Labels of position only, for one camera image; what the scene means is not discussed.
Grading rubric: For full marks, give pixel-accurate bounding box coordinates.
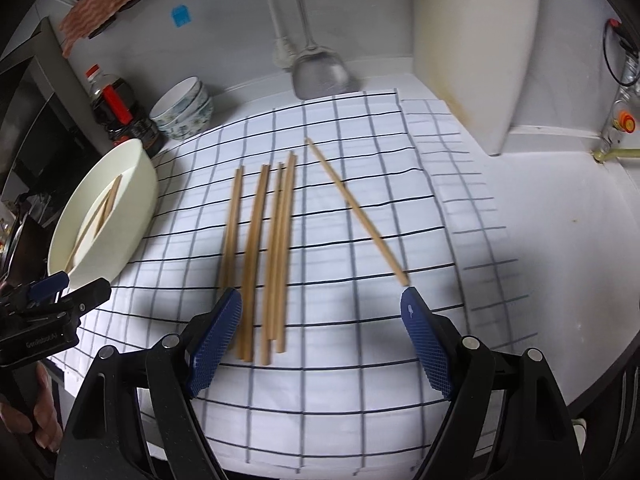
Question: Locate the wooden chopstick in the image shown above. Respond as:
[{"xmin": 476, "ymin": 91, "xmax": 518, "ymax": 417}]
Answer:
[
  {"xmin": 74, "ymin": 198, "xmax": 111, "ymax": 257},
  {"xmin": 65, "ymin": 174, "xmax": 123, "ymax": 272}
]

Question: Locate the pink striped towel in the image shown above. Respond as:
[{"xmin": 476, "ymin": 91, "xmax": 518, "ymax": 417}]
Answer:
[{"xmin": 60, "ymin": 0, "xmax": 138, "ymax": 58}]

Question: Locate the white black-checked cloth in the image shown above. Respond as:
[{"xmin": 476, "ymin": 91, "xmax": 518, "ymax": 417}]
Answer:
[{"xmin": 47, "ymin": 89, "xmax": 538, "ymax": 476}]

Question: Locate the yellow gas hose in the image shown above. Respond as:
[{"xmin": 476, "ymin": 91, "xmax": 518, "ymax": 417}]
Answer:
[{"xmin": 592, "ymin": 146, "xmax": 640, "ymax": 164}]

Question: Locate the white bottle brush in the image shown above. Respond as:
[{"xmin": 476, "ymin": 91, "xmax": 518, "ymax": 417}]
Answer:
[{"xmin": 252, "ymin": 0, "xmax": 301, "ymax": 68}]

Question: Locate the dark sauce bottle red cap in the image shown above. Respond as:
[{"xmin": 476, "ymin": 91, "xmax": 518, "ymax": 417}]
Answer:
[{"xmin": 84, "ymin": 64, "xmax": 166, "ymax": 158}]

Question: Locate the person's left hand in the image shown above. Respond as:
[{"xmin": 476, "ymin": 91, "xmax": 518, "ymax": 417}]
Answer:
[{"xmin": 0, "ymin": 360, "xmax": 63, "ymax": 451}]

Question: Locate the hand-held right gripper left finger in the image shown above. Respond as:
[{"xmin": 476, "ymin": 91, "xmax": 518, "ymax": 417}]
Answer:
[{"xmin": 62, "ymin": 287, "xmax": 244, "ymax": 480}]

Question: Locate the group of wooden chopsticks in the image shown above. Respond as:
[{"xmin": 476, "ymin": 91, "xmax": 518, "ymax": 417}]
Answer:
[{"xmin": 217, "ymin": 137, "xmax": 411, "ymax": 366}]

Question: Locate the gas valve with red knob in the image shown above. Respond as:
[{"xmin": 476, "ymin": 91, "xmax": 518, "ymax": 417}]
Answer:
[{"xmin": 602, "ymin": 17, "xmax": 640, "ymax": 161}]

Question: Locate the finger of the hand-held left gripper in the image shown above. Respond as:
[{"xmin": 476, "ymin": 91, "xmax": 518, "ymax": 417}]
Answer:
[
  {"xmin": 60, "ymin": 277, "xmax": 112, "ymax": 318},
  {"xmin": 25, "ymin": 271, "xmax": 70, "ymax": 302}
]

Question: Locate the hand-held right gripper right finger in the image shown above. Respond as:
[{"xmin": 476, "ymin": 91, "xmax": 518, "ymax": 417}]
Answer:
[{"xmin": 400, "ymin": 286, "xmax": 576, "ymax": 480}]

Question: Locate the cream round basin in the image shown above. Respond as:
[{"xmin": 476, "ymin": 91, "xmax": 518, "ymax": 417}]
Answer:
[{"xmin": 47, "ymin": 138, "xmax": 160, "ymax": 291}]

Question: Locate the white cutting board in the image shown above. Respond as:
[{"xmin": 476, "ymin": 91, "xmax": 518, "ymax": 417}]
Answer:
[{"xmin": 410, "ymin": 0, "xmax": 543, "ymax": 156}]

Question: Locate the metal spatula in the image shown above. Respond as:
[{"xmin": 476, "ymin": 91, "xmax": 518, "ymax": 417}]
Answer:
[{"xmin": 285, "ymin": 0, "xmax": 358, "ymax": 101}]

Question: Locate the black range hood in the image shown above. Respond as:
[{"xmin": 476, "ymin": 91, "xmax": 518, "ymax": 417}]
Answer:
[{"xmin": 0, "ymin": 17, "xmax": 108, "ymax": 196}]

